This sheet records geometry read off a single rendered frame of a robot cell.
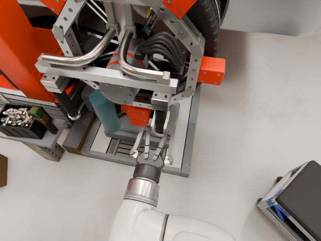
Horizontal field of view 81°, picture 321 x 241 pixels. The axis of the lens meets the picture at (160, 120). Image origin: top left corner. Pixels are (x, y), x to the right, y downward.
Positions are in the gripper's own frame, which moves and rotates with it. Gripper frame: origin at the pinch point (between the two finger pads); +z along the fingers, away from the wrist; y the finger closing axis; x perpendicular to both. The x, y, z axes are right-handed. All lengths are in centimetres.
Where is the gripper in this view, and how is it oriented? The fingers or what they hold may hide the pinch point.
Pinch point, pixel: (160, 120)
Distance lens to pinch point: 62.7
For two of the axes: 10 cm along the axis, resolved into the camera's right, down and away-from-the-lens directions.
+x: 0.0, -5.3, -8.5
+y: 9.8, 1.7, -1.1
